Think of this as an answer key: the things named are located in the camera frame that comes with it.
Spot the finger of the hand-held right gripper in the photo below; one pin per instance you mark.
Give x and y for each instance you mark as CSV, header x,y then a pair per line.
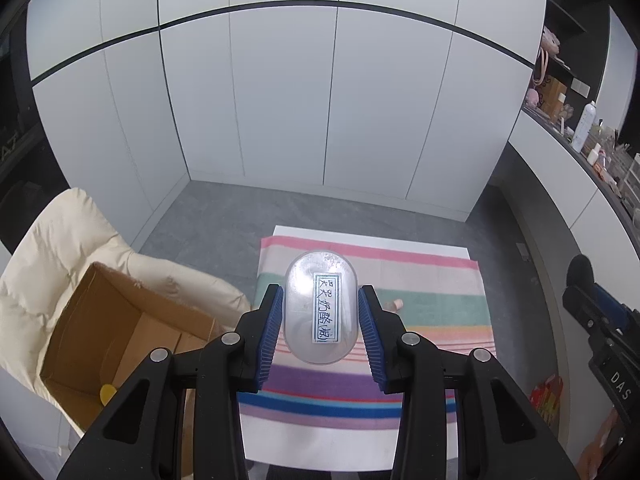
x,y
585,305

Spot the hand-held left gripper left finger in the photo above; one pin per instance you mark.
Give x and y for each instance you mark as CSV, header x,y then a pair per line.
x,y
267,335

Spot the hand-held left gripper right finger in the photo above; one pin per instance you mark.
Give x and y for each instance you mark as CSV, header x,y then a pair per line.
x,y
372,335

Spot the clear oval labelled container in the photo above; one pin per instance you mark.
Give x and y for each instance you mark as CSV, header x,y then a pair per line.
x,y
302,310

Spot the cardboard box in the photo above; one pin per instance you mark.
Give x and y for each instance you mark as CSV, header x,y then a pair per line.
x,y
90,320

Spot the person's right hand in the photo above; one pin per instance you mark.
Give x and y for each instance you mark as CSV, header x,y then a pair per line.
x,y
602,447

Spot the small pink tube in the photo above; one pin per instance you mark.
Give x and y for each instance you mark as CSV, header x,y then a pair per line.
x,y
395,305

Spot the striped colourful cloth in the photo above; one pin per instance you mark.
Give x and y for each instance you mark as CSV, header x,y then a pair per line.
x,y
440,310

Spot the colourful printed carton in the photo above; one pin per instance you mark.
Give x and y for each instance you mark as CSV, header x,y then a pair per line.
x,y
547,400

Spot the clear drawer organizer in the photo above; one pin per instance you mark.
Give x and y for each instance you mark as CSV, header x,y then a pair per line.
x,y
631,175

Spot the small white bottle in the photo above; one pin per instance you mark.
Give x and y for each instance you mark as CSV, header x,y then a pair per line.
x,y
595,154

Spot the yellow round item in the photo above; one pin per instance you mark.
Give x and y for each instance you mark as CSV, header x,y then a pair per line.
x,y
107,394

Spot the tall white spray bottle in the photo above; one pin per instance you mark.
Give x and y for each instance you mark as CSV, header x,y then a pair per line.
x,y
584,127

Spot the brown paw print box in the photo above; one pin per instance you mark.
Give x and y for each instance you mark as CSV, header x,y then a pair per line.
x,y
554,95

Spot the small pink plush toy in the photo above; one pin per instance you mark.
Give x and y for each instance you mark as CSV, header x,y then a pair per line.
x,y
532,98

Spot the cream padded chair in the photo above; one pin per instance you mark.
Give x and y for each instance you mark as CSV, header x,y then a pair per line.
x,y
50,240

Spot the dark glass cabinet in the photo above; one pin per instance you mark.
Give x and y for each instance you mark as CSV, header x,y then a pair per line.
x,y
20,160

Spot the white wall socket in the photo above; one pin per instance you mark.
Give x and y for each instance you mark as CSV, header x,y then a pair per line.
x,y
523,251

